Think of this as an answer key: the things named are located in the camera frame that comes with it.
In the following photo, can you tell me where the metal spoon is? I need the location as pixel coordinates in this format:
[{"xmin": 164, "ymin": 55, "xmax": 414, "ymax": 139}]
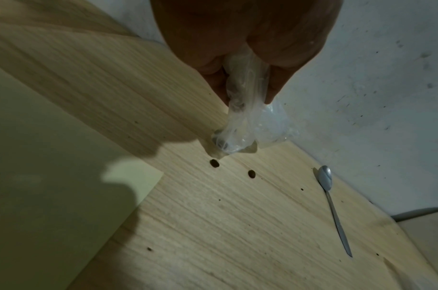
[{"xmin": 315, "ymin": 165, "xmax": 354, "ymax": 258}]

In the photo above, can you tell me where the person's left hand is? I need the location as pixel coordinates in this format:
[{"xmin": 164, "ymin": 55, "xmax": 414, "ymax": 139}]
[{"xmin": 150, "ymin": 0, "xmax": 343, "ymax": 106}]

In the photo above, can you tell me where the yellow label backing sheet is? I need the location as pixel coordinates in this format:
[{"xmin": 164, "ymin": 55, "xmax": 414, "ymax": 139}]
[{"xmin": 0, "ymin": 62, "xmax": 165, "ymax": 290}]

